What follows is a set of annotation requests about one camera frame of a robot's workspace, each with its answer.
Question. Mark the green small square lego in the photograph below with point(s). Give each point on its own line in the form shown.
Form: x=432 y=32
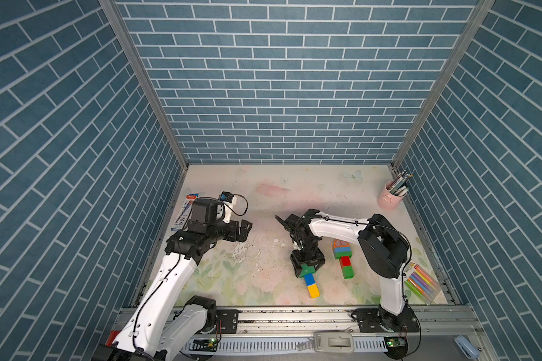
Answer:
x=348 y=272

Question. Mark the dark blue square lego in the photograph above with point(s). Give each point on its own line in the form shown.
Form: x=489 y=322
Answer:
x=309 y=280

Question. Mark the pink pen cup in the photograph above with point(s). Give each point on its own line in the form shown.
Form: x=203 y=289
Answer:
x=388 y=201

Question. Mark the green long lego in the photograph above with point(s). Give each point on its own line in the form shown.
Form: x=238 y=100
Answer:
x=303 y=270
x=339 y=255

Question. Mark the light blue object corner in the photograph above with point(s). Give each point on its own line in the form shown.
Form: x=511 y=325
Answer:
x=465 y=346

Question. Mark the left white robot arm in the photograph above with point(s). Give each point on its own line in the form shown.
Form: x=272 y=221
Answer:
x=150 y=334

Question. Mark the red tool on rail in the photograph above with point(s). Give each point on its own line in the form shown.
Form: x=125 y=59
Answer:
x=111 y=338

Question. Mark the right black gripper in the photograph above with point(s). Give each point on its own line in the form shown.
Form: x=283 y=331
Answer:
x=296 y=260

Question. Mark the light blue long lego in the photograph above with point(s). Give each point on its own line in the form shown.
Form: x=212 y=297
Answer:
x=343 y=250

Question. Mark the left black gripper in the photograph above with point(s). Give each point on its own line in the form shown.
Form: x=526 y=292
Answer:
x=232 y=235

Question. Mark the pen package box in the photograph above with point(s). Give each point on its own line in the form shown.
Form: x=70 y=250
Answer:
x=182 y=218

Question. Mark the coloured marker pack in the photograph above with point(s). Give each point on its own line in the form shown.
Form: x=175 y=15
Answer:
x=420 y=283

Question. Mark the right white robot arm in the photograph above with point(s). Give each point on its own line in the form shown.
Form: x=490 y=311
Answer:
x=386 y=250

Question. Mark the pens in cup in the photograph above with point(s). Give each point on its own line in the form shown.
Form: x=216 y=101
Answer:
x=399 y=185

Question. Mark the grey clamp handle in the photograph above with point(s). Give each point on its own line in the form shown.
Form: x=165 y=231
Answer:
x=328 y=342

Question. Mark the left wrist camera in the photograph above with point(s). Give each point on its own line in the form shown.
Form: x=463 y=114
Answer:
x=228 y=201

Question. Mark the orange half-round lego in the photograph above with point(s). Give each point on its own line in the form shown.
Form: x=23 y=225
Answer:
x=338 y=243

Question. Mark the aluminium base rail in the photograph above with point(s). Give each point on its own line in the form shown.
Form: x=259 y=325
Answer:
x=247 y=331

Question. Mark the yellow square lego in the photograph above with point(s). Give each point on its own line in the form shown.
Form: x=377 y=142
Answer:
x=313 y=291

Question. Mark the red small lego brick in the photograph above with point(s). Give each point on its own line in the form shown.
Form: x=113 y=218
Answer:
x=345 y=262

